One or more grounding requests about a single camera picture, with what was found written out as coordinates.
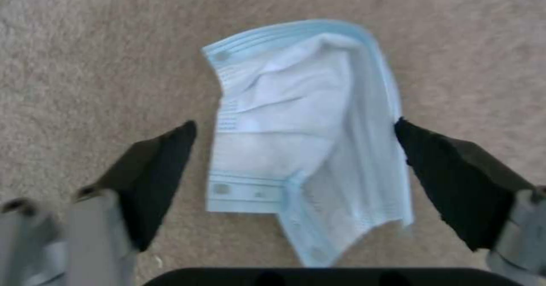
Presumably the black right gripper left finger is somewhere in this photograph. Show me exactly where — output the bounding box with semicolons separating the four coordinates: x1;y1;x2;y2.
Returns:
0;120;198;286

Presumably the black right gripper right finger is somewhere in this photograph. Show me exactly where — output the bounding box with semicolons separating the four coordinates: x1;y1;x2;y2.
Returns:
393;117;546;286

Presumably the light blue face mask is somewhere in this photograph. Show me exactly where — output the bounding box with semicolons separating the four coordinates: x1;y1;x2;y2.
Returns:
200;18;415;266

